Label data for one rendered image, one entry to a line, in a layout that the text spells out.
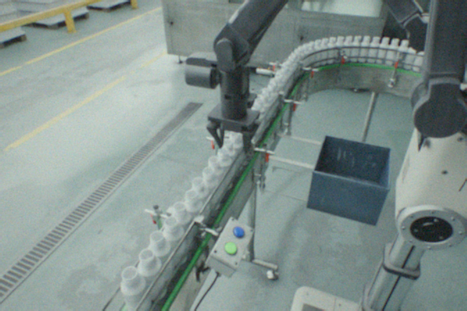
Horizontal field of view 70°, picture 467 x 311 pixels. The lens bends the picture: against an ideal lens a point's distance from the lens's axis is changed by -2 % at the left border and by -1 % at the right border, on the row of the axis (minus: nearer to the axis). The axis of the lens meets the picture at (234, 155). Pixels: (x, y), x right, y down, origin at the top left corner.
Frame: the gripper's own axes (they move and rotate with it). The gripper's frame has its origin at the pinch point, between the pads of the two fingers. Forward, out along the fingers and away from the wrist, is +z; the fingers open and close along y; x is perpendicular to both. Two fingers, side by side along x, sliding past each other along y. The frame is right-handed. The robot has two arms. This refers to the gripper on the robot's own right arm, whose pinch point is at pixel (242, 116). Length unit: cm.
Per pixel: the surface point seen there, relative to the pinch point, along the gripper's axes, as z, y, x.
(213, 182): 7.7, -1.7, 30.4
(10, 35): 96, 527, -286
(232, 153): 8.0, -1.1, 12.7
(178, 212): 4.7, 0.7, 49.0
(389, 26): 89, -62, -494
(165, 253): 8, -1, 60
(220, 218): 21.1, -4.6, 32.9
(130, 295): 8, 0, 74
